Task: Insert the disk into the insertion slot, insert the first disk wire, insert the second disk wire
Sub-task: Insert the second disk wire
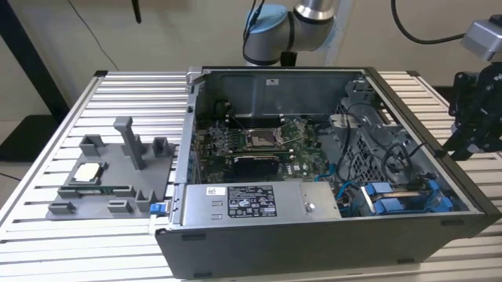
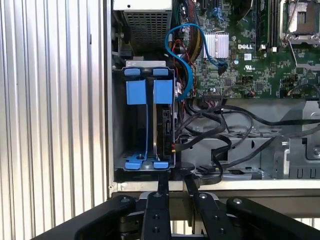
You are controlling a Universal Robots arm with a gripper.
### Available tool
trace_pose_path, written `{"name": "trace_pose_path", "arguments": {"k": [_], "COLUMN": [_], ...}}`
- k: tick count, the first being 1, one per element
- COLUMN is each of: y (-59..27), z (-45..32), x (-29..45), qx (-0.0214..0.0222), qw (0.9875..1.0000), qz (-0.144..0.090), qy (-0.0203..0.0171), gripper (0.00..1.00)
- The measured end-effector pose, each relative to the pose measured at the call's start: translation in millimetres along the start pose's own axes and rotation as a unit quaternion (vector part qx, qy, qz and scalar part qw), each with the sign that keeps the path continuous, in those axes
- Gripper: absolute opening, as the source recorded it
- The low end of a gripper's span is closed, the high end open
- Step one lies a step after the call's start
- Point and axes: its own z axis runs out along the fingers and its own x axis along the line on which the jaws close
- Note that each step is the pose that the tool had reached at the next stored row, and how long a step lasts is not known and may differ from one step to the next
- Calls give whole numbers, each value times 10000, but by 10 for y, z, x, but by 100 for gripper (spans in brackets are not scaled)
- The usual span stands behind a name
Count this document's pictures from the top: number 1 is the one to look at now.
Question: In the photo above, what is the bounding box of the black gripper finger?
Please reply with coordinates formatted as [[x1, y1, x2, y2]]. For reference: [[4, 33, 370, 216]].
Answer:
[[450, 143, 486, 161], [441, 128, 478, 151]]

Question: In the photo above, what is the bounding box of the black disk wire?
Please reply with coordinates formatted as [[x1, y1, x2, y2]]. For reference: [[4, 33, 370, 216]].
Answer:
[[403, 140, 437, 189], [382, 142, 418, 189]]

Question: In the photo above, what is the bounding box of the hard disk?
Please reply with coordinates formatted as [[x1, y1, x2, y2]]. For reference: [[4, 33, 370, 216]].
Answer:
[[361, 178, 445, 204]]

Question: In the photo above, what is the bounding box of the grey metal disk bay cage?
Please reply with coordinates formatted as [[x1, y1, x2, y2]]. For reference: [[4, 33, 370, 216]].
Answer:
[[327, 79, 445, 192]]

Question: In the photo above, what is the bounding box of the blue carrier in disk bay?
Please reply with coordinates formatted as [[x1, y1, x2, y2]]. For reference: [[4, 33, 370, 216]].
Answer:
[[373, 198, 455, 217]]

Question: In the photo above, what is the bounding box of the green motherboard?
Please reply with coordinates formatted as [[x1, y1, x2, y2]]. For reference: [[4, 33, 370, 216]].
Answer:
[[195, 116, 334, 183]]

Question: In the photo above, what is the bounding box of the open metal socket cover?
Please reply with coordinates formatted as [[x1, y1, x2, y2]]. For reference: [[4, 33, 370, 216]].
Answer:
[[277, 120, 307, 139]]

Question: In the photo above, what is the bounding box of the CPU socket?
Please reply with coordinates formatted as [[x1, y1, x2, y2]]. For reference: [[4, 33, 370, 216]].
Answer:
[[245, 128, 281, 148]]

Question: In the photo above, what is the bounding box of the black graphics card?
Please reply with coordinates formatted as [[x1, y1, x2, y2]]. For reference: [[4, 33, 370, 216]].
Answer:
[[231, 155, 281, 180]]

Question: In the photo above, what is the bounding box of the black open PC case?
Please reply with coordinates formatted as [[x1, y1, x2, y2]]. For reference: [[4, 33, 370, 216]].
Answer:
[[147, 65, 502, 280]]

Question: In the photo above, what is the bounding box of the silver power supply unit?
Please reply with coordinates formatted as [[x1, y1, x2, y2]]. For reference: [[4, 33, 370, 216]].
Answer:
[[180, 180, 342, 226]]

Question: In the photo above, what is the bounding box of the grey parts rack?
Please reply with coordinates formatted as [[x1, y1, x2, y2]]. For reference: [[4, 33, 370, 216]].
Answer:
[[44, 116, 178, 220]]

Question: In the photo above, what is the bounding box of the green RAM stick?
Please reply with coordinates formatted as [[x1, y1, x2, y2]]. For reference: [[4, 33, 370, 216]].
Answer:
[[76, 189, 130, 196]]

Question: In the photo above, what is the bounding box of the black antenna rod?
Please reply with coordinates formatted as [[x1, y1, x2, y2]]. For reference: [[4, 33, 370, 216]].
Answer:
[[131, 0, 143, 24]]

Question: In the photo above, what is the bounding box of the silver CPU chip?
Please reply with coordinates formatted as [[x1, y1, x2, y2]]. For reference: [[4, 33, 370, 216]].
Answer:
[[74, 163, 104, 183]]

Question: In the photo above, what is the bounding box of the black stand with base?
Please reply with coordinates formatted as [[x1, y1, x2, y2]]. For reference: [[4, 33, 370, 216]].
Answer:
[[0, 0, 71, 163]]

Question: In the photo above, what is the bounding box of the long black wire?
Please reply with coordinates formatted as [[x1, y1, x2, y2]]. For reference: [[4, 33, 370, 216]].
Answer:
[[335, 102, 378, 179]]

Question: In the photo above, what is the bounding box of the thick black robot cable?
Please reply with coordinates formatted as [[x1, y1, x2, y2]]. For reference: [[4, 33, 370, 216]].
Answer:
[[391, 0, 469, 44]]

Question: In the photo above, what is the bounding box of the blue data wire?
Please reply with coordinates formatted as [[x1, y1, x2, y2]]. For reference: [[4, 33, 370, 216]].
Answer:
[[317, 172, 369, 207]]

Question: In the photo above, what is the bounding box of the thin black wall cable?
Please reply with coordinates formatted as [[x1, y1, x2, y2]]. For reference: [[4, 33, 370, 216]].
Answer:
[[67, 0, 120, 71]]

